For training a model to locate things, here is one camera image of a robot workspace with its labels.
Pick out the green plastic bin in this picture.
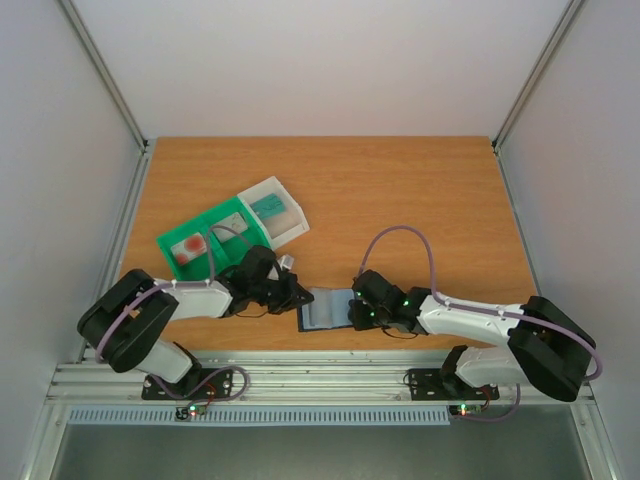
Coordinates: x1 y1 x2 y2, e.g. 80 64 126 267
156 197 270 281

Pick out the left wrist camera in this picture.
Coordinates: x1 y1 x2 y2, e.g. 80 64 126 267
277 254 295 272

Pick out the grey slotted cable duct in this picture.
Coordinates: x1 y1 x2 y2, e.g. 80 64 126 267
68 405 450 427

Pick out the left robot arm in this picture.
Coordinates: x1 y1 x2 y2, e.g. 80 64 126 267
77 246 314 399

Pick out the teal VIP card stack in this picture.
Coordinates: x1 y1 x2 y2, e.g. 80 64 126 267
250 193 286 220

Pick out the red dotted card stack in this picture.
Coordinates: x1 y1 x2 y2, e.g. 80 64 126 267
170 233 207 266

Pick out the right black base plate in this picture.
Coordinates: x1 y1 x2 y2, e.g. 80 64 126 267
403 368 500 401

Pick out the right frame post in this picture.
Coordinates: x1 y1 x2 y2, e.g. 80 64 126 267
492 0 586 151

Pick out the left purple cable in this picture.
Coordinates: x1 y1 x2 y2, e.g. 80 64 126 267
94 224 251 364

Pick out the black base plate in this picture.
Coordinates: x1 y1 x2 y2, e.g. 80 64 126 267
403 368 500 401
141 368 233 401

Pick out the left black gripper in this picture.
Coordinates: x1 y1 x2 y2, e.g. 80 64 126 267
251 273 315 315

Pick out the frame post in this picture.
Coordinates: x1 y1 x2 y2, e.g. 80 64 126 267
492 0 586 151
59 0 150 151

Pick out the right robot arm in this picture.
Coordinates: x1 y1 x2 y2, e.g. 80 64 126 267
348 270 596 402

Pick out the aluminium frame rail front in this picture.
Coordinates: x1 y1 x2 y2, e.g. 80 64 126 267
47 349 596 406

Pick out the grey floral card stack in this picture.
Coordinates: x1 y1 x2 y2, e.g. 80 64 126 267
213 212 248 243

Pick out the white plastic bin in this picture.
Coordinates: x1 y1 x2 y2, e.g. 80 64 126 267
238 176 310 250

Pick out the blue card holder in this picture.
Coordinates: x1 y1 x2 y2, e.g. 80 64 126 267
297 288 354 333

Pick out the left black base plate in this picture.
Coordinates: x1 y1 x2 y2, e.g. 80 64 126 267
141 368 233 401

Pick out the left frame post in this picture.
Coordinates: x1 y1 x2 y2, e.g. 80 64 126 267
59 0 150 151

